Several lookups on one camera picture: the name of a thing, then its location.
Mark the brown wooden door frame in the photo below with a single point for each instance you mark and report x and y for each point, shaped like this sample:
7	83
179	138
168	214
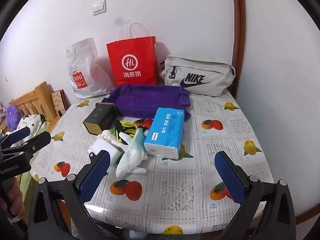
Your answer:
237	30

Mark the purple towel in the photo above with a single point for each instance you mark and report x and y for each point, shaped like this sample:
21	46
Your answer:
145	100

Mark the white floral cloth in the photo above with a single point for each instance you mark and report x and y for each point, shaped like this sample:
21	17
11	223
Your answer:
30	122

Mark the white plastic shopping bag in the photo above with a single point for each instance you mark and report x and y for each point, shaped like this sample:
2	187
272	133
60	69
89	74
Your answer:
85	62

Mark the person's left hand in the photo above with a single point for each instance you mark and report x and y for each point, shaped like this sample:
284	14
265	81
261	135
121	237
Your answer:
16	197

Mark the blue tissue pack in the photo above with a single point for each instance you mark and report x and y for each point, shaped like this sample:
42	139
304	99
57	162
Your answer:
165	132

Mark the fruit print tablecloth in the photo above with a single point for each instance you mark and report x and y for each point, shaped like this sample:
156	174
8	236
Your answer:
190	185

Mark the grey waist bag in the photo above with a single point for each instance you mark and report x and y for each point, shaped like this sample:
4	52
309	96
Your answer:
200	67

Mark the white paper bag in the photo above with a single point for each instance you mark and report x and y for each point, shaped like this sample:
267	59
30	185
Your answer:
102	146

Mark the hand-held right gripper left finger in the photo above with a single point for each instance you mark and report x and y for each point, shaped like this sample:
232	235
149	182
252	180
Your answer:
95	177

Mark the purple fluffy ball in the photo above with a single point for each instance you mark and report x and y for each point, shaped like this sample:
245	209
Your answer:
12	117

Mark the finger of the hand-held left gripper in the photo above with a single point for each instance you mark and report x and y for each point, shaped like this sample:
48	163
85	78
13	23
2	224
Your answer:
37	141
20	133

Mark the white wall light switch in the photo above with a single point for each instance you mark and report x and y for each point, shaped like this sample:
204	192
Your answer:
99	7

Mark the green bed sheet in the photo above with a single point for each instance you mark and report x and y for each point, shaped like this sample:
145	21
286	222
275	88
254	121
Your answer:
26	187

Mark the brown patterned box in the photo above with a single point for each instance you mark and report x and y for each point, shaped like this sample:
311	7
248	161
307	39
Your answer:
58	101

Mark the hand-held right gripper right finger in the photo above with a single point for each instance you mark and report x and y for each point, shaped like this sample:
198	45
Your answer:
230	177

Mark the red paper bag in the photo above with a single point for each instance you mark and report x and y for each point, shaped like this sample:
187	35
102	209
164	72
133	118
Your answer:
130	65

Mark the yellow black fabric pouch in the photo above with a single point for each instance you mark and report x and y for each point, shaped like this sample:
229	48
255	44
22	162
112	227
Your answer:
127	127

